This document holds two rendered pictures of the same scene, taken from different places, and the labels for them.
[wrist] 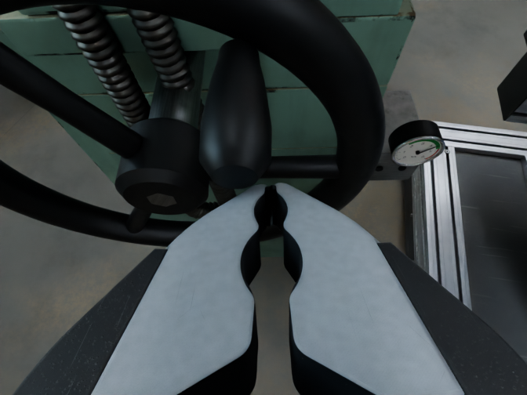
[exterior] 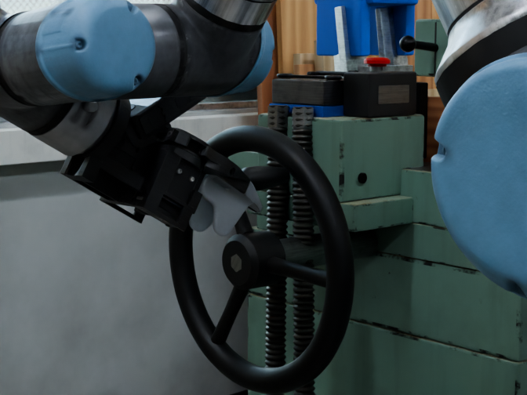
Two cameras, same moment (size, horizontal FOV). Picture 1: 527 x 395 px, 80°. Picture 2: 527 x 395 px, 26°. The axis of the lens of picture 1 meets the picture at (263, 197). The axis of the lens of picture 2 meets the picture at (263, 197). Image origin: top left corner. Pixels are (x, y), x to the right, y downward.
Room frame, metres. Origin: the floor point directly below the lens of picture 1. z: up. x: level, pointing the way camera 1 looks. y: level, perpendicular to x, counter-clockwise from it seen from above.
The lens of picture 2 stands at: (-0.70, -0.82, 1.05)
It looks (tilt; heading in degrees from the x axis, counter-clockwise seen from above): 8 degrees down; 47
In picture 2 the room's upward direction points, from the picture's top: straight up
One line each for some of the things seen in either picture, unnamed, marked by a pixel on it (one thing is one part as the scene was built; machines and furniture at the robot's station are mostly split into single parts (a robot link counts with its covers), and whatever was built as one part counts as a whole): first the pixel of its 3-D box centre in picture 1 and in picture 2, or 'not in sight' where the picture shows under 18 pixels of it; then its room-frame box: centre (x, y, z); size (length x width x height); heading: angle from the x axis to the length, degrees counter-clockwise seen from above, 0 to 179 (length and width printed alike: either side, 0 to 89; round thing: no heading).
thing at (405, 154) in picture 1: (411, 145); not in sight; (0.24, -0.20, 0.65); 0.06 x 0.04 x 0.08; 88
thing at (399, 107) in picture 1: (386, 136); not in sight; (0.31, -0.20, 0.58); 0.12 x 0.08 x 0.08; 178
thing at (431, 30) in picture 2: not in sight; (473, 53); (0.48, 0.05, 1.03); 0.14 x 0.07 x 0.09; 178
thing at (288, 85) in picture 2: not in sight; (343, 89); (0.27, 0.07, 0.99); 0.13 x 0.11 x 0.06; 88
